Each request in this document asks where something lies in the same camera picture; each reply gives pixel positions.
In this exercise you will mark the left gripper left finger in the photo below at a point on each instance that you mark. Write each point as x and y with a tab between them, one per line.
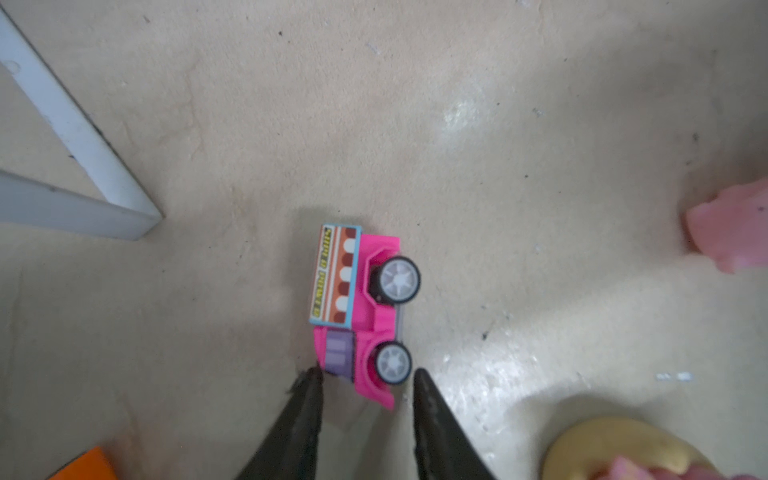
290	449

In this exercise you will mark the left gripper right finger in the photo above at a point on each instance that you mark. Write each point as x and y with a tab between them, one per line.
442	449

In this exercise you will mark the pink toy truck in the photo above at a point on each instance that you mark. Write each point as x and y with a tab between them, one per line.
360	283

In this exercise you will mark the orange toy car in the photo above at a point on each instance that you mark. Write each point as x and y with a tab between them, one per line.
90	465

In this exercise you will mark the white two-tier shelf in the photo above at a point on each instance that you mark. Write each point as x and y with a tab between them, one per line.
60	176

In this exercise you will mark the pink bear donut toy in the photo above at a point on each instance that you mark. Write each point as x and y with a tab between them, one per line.
623	448

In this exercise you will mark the pink pig toy right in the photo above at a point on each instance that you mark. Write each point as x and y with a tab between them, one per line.
731	229

